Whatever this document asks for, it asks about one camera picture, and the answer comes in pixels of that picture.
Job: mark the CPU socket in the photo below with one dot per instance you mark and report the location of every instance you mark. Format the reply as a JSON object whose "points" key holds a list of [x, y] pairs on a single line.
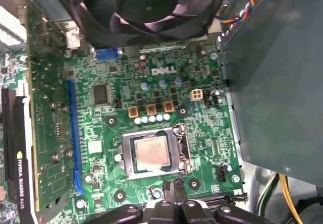
{"points": [[181, 130]]}

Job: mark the silver CPU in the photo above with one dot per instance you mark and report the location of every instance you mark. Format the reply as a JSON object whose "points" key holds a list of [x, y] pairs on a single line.
{"points": [[151, 154]]}

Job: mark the long blue expansion slot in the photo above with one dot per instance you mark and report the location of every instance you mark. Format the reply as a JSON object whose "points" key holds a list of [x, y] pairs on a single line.
{"points": [[75, 138]]}

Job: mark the black graphics card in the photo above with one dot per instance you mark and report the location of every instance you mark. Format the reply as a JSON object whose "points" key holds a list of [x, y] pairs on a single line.
{"points": [[22, 145]]}

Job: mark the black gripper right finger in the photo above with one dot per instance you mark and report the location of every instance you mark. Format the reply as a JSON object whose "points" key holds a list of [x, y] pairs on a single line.
{"points": [[194, 211]]}

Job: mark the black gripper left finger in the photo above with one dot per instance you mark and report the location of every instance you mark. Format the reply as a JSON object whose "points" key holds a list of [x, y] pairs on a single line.
{"points": [[164, 211]]}

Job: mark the green motherboard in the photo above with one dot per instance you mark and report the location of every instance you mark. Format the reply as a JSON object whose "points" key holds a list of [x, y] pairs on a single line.
{"points": [[141, 103]]}

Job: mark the silver power supply unit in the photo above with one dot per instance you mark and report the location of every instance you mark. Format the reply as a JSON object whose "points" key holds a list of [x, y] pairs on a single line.
{"points": [[277, 82]]}

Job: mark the black PC case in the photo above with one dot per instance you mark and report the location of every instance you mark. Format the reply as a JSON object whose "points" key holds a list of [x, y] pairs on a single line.
{"points": [[10, 29]]}

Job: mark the black case fan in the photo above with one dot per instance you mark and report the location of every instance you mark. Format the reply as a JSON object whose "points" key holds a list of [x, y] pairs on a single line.
{"points": [[146, 7]]}

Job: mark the white four-pin power connector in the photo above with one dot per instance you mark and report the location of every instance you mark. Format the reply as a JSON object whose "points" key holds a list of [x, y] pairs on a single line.
{"points": [[197, 95]]}

